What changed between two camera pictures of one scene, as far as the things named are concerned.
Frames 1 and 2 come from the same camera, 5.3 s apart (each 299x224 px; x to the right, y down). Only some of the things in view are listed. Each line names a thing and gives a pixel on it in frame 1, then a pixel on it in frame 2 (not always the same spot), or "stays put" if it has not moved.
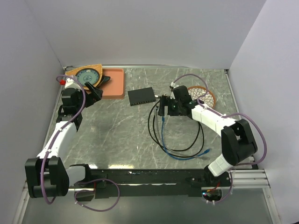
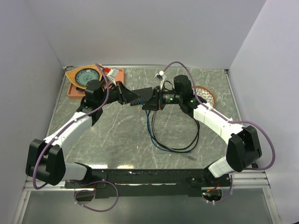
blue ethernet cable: [202, 154] -> [152, 138]
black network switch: [141, 96] stays put
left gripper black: [96, 95] -> [125, 95]
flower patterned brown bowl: [195, 91] stays put
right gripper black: [165, 101] -> [156, 102]
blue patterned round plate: [87, 75] stays put
